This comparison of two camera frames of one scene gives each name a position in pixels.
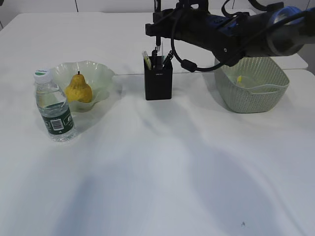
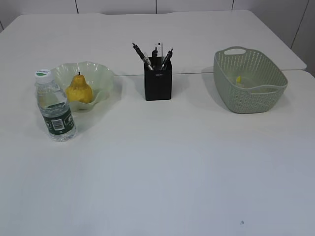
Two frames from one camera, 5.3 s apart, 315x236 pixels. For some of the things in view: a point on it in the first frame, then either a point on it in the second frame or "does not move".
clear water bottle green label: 52,104 does not move
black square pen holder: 158,80 does not move
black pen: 157,9 → 142,56
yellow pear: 78,90 does not move
